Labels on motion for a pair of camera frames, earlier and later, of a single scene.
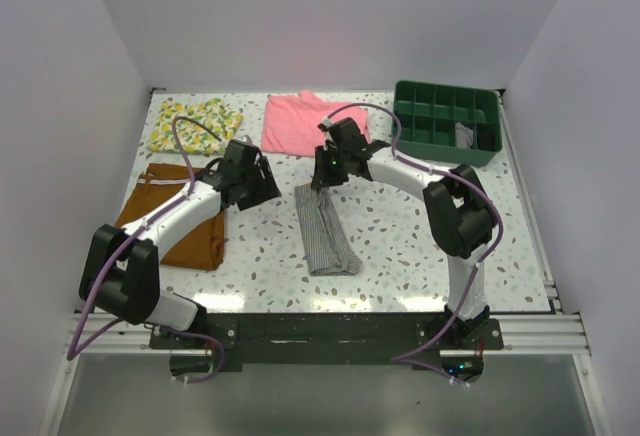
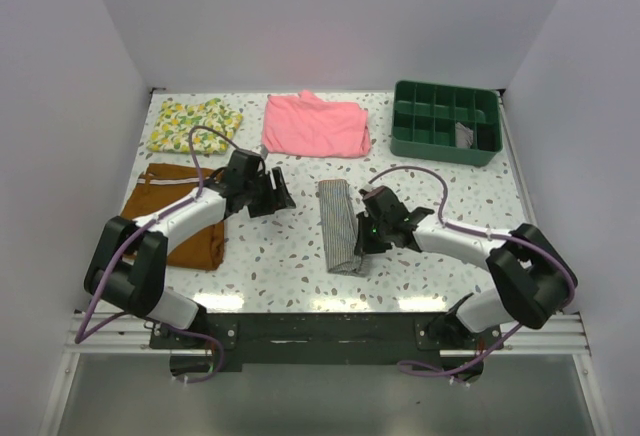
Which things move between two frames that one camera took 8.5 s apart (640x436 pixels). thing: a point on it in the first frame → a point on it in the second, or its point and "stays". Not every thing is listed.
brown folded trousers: (200, 247) stays
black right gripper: (322, 176) → (364, 246)
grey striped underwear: (328, 253) → (340, 223)
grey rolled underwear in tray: (463, 136) stays
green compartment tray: (455, 124) stays
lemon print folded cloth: (214, 114) stays
